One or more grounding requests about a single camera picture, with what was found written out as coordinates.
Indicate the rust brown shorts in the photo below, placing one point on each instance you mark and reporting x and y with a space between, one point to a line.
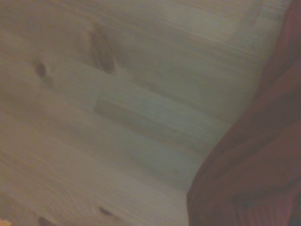
258 164

